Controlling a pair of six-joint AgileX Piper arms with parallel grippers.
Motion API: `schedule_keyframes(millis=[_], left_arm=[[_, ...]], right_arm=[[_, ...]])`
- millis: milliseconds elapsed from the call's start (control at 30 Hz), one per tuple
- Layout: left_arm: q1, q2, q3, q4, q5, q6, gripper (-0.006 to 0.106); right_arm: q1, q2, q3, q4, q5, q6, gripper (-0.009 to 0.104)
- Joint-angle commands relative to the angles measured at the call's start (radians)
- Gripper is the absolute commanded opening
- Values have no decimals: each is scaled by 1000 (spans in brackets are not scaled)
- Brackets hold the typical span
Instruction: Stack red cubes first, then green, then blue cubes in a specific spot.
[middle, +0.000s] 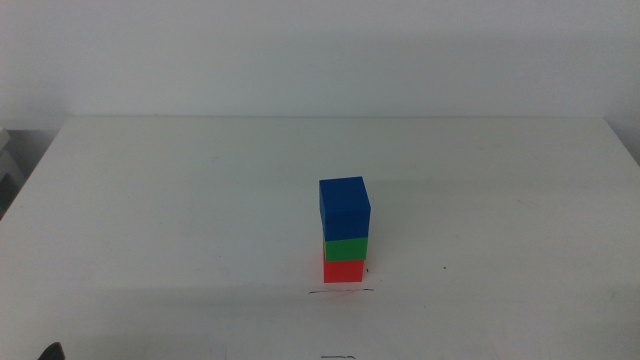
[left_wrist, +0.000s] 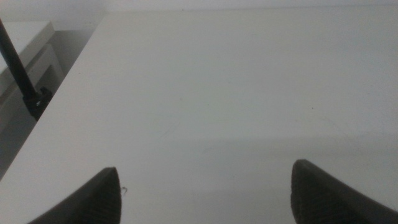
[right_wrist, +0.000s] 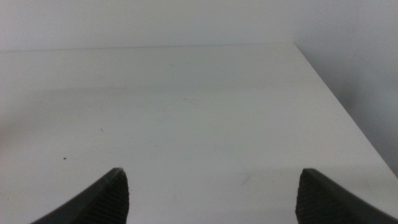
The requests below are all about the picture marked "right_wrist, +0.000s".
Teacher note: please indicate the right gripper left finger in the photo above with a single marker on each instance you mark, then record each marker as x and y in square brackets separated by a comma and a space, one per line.
[99, 202]

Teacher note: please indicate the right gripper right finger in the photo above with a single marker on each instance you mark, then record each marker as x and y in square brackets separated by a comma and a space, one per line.
[323, 205]

